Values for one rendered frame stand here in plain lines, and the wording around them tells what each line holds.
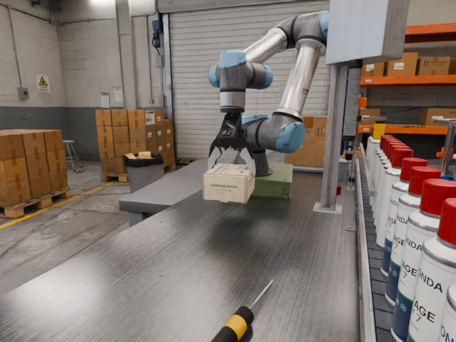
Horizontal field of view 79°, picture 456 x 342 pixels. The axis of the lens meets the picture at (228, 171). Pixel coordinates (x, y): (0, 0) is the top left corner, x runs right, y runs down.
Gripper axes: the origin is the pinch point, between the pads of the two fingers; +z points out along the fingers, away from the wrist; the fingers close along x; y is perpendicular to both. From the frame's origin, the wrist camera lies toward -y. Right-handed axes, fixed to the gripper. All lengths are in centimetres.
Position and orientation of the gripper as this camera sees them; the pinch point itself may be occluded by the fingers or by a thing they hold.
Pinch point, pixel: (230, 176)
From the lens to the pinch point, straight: 82.6
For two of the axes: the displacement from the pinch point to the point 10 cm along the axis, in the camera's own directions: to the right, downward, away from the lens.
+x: -9.7, -0.5, 2.4
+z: 0.0, 9.8, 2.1
